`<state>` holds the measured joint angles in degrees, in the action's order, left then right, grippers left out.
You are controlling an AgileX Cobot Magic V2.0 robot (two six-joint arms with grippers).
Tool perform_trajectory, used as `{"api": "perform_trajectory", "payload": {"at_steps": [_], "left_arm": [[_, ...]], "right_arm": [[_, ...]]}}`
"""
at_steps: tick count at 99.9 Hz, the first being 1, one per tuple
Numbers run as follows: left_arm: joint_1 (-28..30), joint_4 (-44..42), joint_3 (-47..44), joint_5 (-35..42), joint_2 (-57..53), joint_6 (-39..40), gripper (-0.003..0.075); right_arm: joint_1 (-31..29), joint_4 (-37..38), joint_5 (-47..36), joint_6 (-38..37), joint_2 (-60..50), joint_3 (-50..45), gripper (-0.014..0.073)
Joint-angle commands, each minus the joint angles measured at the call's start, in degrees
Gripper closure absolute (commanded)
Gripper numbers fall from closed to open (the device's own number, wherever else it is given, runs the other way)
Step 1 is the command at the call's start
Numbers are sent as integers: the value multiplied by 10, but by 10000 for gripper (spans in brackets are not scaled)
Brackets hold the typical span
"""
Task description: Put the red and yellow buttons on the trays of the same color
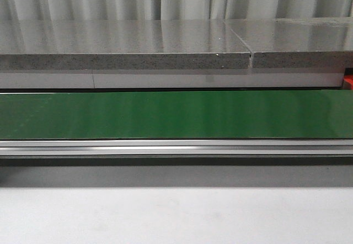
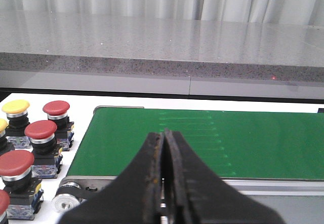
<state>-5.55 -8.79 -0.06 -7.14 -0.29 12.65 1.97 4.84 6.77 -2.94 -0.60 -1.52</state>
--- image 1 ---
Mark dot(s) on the grey stone slab left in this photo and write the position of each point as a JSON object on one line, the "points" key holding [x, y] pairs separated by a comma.
{"points": [[121, 45]]}

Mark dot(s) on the grey stone slab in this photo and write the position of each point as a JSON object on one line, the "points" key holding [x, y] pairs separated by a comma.
{"points": [[121, 45], [324, 43]]}

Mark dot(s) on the green conveyor belt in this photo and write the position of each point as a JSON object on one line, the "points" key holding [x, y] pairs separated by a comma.
{"points": [[266, 114]]}

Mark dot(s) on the grey stone slab right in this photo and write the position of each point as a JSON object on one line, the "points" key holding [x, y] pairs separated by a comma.
{"points": [[324, 43]]}

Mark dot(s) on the white base panel under slabs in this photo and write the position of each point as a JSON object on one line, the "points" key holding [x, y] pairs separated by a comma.
{"points": [[243, 78]]}

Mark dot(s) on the red object at right edge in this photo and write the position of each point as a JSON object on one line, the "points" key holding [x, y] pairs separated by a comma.
{"points": [[348, 82]]}

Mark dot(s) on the aluminium conveyor side rail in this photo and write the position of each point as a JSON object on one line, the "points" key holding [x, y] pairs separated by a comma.
{"points": [[248, 148]]}

